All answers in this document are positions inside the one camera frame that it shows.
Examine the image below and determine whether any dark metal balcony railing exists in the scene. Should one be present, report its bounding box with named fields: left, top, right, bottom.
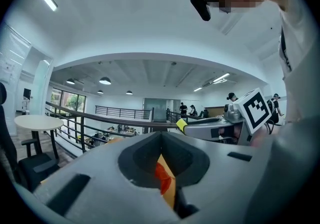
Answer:
left=44, top=101, right=181, bottom=154
left=94, top=105, right=154, bottom=120

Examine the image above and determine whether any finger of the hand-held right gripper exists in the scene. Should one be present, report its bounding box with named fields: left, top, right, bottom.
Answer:
left=175, top=117, right=227, bottom=142

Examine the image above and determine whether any wooden counter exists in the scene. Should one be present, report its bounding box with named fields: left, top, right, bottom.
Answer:
left=204, top=106, right=226, bottom=118

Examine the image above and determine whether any white wall board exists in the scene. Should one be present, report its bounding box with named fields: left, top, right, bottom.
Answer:
left=0, top=23, right=32, bottom=85

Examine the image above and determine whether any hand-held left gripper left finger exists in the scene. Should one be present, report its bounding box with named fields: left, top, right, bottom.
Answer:
left=32, top=131, right=181, bottom=224

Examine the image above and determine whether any large window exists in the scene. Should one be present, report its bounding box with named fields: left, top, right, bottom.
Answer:
left=50, top=88, right=87, bottom=116

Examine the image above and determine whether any round white table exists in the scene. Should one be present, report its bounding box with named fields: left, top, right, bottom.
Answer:
left=13, top=114, right=65, bottom=161

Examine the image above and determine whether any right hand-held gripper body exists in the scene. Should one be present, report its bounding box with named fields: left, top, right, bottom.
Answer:
left=223, top=87, right=273, bottom=146

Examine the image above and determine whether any black office chair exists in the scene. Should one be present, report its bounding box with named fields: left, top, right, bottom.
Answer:
left=0, top=82, right=61, bottom=192

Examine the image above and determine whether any person's white shirt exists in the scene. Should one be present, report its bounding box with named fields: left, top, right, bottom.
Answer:
left=259, top=0, right=320, bottom=128

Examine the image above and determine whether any black lanyard strap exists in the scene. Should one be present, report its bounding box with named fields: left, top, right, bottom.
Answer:
left=279, top=26, right=293, bottom=72

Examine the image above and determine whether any red toy block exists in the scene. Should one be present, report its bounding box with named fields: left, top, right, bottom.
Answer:
left=154, top=162, right=176, bottom=195

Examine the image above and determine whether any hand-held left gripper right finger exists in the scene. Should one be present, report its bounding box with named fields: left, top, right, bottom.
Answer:
left=161, top=131, right=273, bottom=224

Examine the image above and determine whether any green glass door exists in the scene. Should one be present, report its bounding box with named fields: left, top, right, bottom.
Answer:
left=143, top=97, right=168, bottom=122

